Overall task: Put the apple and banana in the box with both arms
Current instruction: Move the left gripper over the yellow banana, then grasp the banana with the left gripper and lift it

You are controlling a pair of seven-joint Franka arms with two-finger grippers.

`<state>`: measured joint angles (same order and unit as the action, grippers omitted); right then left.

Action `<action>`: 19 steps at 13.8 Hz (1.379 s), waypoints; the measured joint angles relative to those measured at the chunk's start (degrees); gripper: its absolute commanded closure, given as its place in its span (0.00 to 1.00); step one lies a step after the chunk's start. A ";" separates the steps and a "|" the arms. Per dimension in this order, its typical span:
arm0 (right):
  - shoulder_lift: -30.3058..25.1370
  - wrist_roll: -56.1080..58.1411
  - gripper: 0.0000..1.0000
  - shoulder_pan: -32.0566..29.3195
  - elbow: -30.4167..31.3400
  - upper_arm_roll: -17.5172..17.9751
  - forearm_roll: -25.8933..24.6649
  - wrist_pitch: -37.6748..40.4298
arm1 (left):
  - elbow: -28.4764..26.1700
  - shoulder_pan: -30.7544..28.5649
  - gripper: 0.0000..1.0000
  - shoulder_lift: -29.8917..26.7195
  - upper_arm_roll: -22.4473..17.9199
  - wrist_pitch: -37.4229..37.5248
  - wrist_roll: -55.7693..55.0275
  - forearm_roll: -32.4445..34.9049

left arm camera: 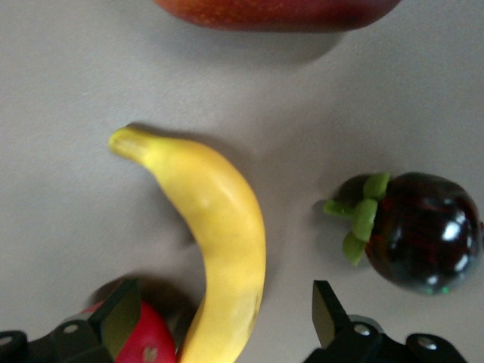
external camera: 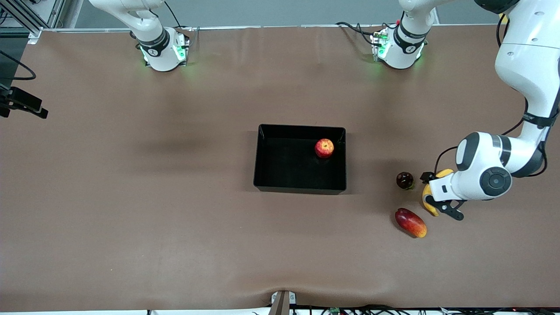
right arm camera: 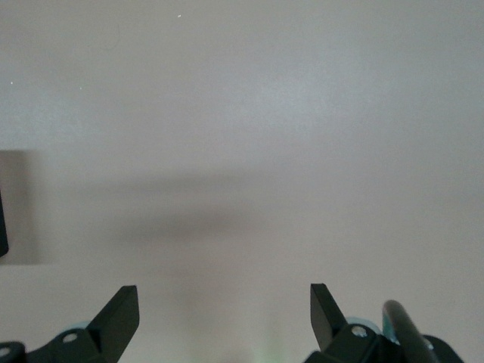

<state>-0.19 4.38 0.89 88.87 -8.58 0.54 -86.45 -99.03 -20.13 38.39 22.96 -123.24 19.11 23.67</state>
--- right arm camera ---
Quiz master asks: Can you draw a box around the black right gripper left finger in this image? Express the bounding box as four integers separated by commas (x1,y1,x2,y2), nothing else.
25,285,141,363

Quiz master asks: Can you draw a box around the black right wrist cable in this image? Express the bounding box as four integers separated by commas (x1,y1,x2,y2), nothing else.
381,299,436,363

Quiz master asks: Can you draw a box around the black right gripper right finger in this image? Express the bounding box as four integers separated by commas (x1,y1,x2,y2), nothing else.
305,283,395,363

